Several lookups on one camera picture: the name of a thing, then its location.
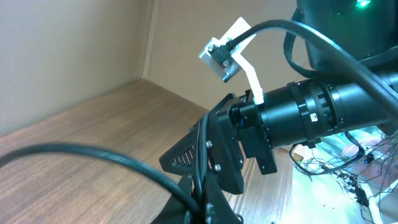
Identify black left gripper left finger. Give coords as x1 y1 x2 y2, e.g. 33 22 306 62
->
151 175 192 224

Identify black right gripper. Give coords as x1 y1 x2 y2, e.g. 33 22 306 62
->
159 90 277 195

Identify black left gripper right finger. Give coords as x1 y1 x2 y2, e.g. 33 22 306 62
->
203 177 242 224

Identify black usb cables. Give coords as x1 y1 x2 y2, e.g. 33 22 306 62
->
0 111 211 218

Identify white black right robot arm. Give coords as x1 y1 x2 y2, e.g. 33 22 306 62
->
160 1 397 194

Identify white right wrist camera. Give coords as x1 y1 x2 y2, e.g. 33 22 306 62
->
199 17 264 105

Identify black right camera cable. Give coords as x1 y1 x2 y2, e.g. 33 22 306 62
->
225 19 398 121

